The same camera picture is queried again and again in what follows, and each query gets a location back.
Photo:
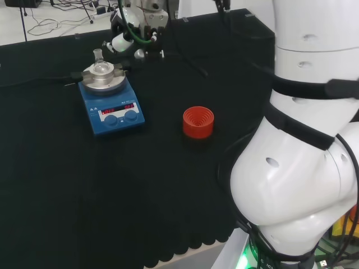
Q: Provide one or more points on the black tripod leg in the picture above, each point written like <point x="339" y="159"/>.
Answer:
<point x="89" y="15"/>

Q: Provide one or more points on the clear round-bottom glass flask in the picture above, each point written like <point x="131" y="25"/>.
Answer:
<point x="100" y="66"/>

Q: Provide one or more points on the heater with blue base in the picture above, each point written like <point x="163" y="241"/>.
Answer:
<point x="112" y="112"/>

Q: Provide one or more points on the yellow stop button box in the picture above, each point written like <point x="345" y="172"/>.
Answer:
<point x="343" y="224"/>

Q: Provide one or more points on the black box on floor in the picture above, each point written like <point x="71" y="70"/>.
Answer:
<point x="22" y="3"/>

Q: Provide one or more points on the white power strip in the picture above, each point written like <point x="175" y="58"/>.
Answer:
<point x="104" y="12"/>

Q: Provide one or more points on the black bench cloth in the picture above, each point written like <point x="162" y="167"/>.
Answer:
<point x="112" y="182"/>

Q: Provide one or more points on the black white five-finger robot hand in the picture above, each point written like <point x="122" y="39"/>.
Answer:
<point x="152" y="36"/>

